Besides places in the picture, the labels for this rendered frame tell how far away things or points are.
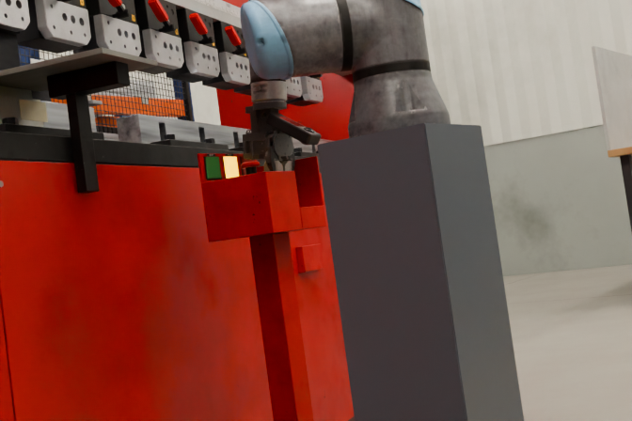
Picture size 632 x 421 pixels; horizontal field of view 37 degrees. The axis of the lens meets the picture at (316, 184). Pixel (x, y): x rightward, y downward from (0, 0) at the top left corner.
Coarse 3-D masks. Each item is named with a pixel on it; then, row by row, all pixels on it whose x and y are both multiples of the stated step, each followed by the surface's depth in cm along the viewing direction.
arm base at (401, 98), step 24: (360, 72) 137; (384, 72) 135; (408, 72) 135; (360, 96) 137; (384, 96) 134; (408, 96) 134; (432, 96) 136; (360, 120) 135; (384, 120) 133; (408, 120) 133; (432, 120) 134
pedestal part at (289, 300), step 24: (264, 240) 191; (288, 240) 195; (264, 264) 192; (288, 264) 194; (264, 288) 192; (288, 288) 192; (264, 312) 192; (288, 312) 191; (264, 336) 192; (288, 336) 190; (288, 360) 189; (288, 384) 189; (288, 408) 190
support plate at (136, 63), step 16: (32, 64) 161; (48, 64) 160; (64, 64) 161; (80, 64) 163; (96, 64) 165; (128, 64) 168; (144, 64) 170; (0, 80) 167; (16, 80) 169; (32, 80) 171
